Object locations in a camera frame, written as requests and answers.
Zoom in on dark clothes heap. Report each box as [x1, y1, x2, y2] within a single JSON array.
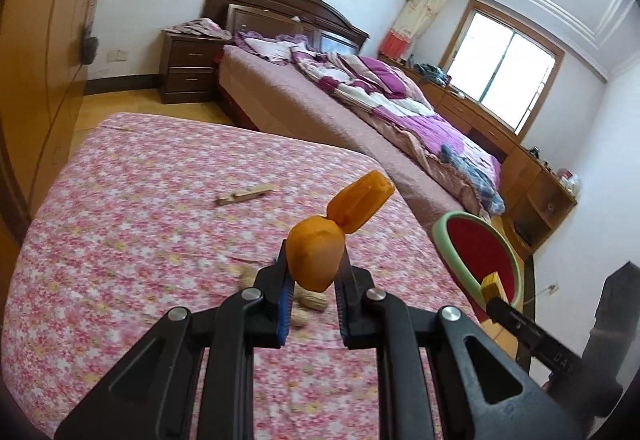
[[412, 62, 448, 86]]

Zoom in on wooden wardrobe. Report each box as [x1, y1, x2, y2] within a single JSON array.
[[0, 0, 126, 231]]

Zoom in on dark wooden bed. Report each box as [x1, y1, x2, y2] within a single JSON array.
[[202, 0, 506, 241]]

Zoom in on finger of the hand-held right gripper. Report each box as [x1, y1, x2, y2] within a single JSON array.
[[487, 295, 583, 378]]

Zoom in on long wooden desk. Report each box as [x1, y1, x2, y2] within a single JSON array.
[[377, 52, 578, 256]]

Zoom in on purple white quilt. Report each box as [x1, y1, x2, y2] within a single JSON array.
[[292, 49, 503, 201]]

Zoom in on small red container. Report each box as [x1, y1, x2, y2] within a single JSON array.
[[557, 167, 581, 193]]

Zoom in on orange candy wrapper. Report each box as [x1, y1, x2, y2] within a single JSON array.
[[285, 171, 396, 292]]

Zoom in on pink floral bed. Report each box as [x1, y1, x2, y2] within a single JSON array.
[[2, 112, 506, 438]]

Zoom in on wooden clothespin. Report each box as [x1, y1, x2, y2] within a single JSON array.
[[216, 184, 280, 207]]

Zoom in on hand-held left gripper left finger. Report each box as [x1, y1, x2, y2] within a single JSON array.
[[54, 245, 294, 440]]

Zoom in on pink clothes pile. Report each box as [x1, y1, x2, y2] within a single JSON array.
[[162, 17, 233, 41]]

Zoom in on black hanging bag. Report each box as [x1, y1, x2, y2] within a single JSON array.
[[80, 34, 100, 66]]

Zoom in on blue clothes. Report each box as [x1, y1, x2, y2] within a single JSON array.
[[440, 142, 506, 213]]

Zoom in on wooden framed window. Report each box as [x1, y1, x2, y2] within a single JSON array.
[[442, 0, 566, 136]]

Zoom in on purple ruffled pillow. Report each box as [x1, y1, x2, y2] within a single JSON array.
[[234, 31, 306, 66]]

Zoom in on cream and red curtain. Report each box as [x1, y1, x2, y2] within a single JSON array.
[[377, 0, 453, 63]]

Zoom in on dark wooden nightstand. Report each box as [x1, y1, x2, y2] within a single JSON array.
[[159, 31, 231, 105]]

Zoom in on yellow wooden block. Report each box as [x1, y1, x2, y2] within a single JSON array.
[[481, 271, 502, 303]]

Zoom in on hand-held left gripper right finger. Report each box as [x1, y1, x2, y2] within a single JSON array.
[[334, 252, 583, 440]]

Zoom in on watermelon pattern bin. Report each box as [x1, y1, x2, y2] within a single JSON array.
[[432, 211, 525, 323]]

